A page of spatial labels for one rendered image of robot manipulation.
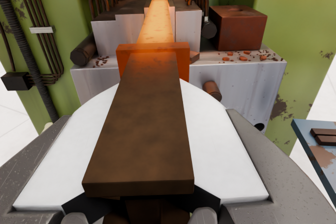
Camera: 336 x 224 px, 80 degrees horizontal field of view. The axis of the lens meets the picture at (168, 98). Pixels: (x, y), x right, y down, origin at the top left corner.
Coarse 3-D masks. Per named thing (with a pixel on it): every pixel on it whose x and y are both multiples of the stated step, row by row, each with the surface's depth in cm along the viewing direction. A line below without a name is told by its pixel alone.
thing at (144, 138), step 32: (160, 0) 36; (160, 32) 18; (128, 64) 11; (160, 64) 11; (128, 96) 8; (160, 96) 8; (128, 128) 7; (160, 128) 6; (96, 160) 5; (128, 160) 5; (160, 160) 5; (96, 192) 5; (128, 192) 5; (160, 192) 5; (192, 192) 5
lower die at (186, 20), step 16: (128, 0) 49; (144, 0) 49; (176, 0) 46; (192, 0) 45; (96, 16) 39; (112, 16) 39; (128, 16) 36; (144, 16) 36; (176, 16) 36; (192, 16) 36; (96, 32) 37; (112, 32) 37; (128, 32) 38; (176, 32) 38; (192, 32) 38; (112, 48) 39; (192, 48) 40
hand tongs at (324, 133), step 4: (312, 128) 45; (316, 128) 45; (320, 128) 45; (324, 128) 45; (312, 132) 44; (316, 132) 44; (320, 132) 44; (324, 132) 43; (328, 132) 43; (332, 132) 43; (316, 136) 43; (320, 136) 43; (324, 136) 42; (328, 136) 42; (332, 136) 42; (316, 140) 43; (320, 140) 42; (324, 140) 42; (328, 140) 42; (332, 140) 42; (320, 144) 42; (324, 144) 42; (328, 144) 42; (332, 144) 42
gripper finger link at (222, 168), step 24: (192, 96) 9; (192, 120) 8; (216, 120) 8; (192, 144) 7; (216, 144) 7; (240, 144) 7; (216, 168) 6; (240, 168) 6; (216, 192) 5; (240, 192) 5; (264, 192) 5
